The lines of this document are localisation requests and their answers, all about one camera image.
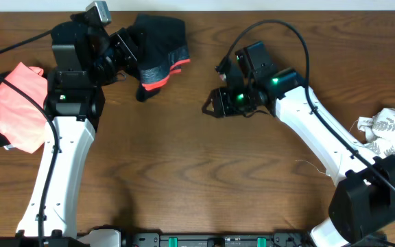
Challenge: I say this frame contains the black leggings with red waistband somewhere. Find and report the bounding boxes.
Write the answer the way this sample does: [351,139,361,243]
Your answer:
[128,14,191,102]

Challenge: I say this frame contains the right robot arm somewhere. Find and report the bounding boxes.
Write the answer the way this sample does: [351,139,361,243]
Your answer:
[202,42,395,246]

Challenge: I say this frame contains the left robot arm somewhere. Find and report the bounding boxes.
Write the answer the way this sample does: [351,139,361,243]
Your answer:
[0,19,136,247]

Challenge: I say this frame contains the pink folded cloth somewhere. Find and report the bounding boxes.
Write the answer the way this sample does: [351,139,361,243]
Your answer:
[0,62,47,154]

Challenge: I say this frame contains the left black cable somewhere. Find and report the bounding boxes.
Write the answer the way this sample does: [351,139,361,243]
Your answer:
[0,29,61,247]

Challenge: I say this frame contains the black cable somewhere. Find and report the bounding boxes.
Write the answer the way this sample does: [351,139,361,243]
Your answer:
[0,29,61,247]
[216,19,395,247]

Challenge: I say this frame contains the right black cable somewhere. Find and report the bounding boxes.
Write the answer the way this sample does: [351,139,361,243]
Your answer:
[216,19,395,247]

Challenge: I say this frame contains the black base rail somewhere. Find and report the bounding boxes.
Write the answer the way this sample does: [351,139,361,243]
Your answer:
[77,225,389,247]

